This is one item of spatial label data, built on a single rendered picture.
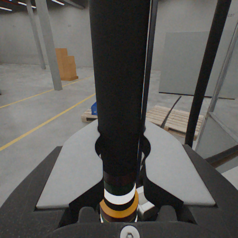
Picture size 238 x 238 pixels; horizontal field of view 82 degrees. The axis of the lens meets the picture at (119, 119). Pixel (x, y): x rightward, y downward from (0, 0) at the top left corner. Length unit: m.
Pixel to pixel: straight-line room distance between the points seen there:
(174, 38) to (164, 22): 6.83
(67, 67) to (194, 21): 8.86
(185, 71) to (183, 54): 0.56
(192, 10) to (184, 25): 0.85
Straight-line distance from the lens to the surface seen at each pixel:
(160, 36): 12.21
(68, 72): 8.20
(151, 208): 0.20
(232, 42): 1.52
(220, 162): 0.30
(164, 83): 5.61
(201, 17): 12.38
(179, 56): 5.50
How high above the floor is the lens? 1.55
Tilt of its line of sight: 27 degrees down
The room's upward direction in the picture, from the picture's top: straight up
